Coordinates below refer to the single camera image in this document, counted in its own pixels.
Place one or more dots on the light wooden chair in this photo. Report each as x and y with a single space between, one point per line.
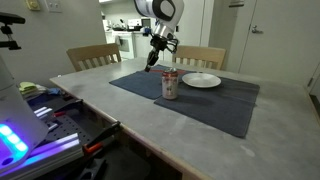
83 58
205 57

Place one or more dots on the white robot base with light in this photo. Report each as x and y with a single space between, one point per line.
20 129

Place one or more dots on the dark blue right placemat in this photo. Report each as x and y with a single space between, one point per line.
227 107

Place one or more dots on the white door with handle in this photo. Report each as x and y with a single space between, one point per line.
283 42

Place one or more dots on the white kitchen stove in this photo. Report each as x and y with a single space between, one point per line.
124 40

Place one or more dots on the white wall light switch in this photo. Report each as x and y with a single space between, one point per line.
53 6

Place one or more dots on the dark blue placemat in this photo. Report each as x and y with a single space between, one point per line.
146 84
227 107

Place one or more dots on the yellow wall thermostat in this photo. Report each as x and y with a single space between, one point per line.
33 5

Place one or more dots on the black and orange clamp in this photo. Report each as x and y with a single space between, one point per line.
96 143

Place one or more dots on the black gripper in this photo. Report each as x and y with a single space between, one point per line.
158 44

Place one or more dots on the dark blue left placemat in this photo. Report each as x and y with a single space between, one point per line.
146 84

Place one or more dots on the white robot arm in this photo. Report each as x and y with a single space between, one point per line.
168 14

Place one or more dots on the stack of cloths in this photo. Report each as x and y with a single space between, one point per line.
30 89

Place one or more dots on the light wooden chair left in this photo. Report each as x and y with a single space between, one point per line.
83 58

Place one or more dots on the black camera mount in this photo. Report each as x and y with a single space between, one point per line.
9 19

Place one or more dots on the red and silver soda can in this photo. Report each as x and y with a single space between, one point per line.
170 85

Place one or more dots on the white round plate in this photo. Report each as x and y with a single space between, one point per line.
201 80

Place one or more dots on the light wooden chair right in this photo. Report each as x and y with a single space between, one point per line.
205 57

